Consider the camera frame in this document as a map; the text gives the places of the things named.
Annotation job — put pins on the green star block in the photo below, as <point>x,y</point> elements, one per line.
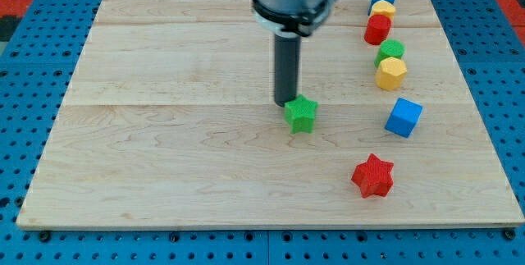
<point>301,114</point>

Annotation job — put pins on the red star block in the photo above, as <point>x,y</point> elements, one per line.
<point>373,177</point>

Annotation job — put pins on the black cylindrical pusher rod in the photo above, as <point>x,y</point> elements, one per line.
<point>286,69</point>

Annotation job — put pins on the wooden board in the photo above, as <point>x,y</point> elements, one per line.
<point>168,123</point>

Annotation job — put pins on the yellow hexagon block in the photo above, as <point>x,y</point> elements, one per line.
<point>390,74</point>

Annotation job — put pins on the blue cube block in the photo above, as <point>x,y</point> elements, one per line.
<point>404,117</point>

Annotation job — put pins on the green cylinder block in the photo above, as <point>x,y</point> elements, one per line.
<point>389,48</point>

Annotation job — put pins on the red cylinder block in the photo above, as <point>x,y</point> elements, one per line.
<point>378,28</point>

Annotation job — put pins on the yellow block near top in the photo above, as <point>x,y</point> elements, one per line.
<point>383,8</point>

